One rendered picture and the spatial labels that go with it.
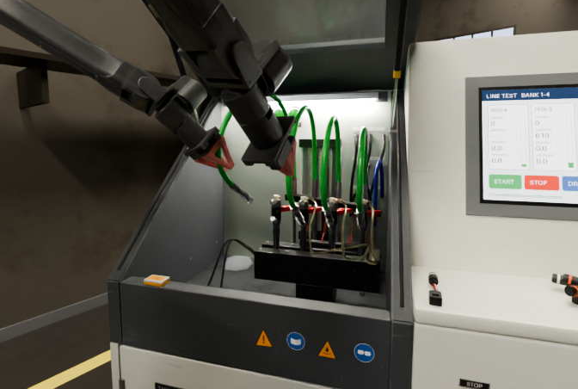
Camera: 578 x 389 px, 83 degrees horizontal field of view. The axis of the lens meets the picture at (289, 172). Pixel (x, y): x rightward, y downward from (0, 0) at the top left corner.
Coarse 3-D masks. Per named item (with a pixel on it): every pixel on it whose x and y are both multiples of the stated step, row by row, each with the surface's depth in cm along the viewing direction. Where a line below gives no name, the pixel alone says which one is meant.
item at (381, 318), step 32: (128, 288) 78; (160, 288) 75; (192, 288) 75; (224, 288) 75; (128, 320) 79; (160, 320) 76; (192, 320) 74; (224, 320) 71; (256, 320) 69; (288, 320) 67; (320, 320) 65; (352, 320) 64; (384, 320) 62; (192, 352) 74; (224, 352) 72; (256, 352) 70; (288, 352) 68; (352, 352) 64; (384, 352) 62; (320, 384) 67; (352, 384) 65; (384, 384) 63
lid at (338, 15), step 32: (224, 0) 89; (256, 0) 88; (288, 0) 86; (320, 0) 85; (352, 0) 84; (384, 0) 83; (416, 0) 80; (256, 32) 98; (288, 32) 96; (320, 32) 95; (352, 32) 93; (384, 32) 92; (416, 32) 89; (320, 64) 104; (352, 64) 102; (384, 64) 100
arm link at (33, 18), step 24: (0, 0) 59; (24, 0) 61; (24, 24) 60; (48, 24) 62; (48, 48) 63; (72, 48) 63; (96, 48) 66; (96, 72) 65; (120, 72) 66; (144, 72) 69; (120, 96) 70; (144, 96) 68
